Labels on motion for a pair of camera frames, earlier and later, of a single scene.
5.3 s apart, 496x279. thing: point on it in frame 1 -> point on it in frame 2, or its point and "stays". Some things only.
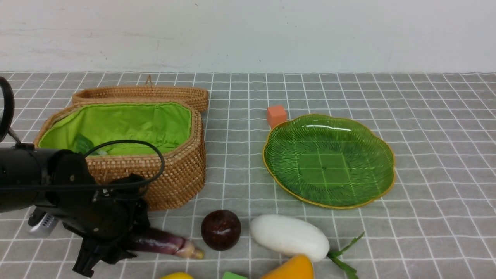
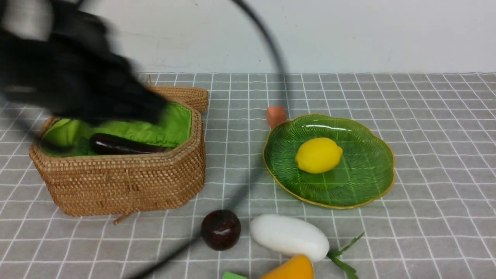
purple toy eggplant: (155, 241) -> (106, 144)
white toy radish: (289, 235) stays
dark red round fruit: (221, 229) stays
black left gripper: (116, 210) -> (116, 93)
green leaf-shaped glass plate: (325, 162) stays
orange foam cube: (276, 115) stays
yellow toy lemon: (178, 275) -> (319, 155)
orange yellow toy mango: (298, 266) stays
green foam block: (228, 275) stays
